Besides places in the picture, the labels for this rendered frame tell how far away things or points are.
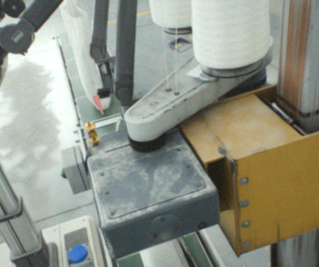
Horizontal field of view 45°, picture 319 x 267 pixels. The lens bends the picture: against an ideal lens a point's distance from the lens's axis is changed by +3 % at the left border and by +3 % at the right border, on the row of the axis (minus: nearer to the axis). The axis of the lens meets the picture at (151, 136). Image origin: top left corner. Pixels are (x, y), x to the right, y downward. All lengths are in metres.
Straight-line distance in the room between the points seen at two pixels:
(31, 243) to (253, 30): 1.54
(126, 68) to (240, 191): 0.50
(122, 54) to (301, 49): 0.50
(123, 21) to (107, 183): 0.50
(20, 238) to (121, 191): 1.22
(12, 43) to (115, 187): 0.53
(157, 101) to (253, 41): 0.27
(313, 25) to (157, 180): 0.42
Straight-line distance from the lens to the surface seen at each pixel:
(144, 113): 0.84
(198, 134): 0.89
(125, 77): 1.14
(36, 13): 1.13
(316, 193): 1.01
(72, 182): 0.93
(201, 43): 0.72
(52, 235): 2.29
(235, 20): 0.69
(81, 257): 1.34
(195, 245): 1.88
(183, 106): 0.87
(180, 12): 0.92
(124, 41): 1.13
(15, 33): 1.12
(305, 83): 0.88
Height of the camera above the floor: 1.86
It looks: 35 degrees down
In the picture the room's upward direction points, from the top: 11 degrees counter-clockwise
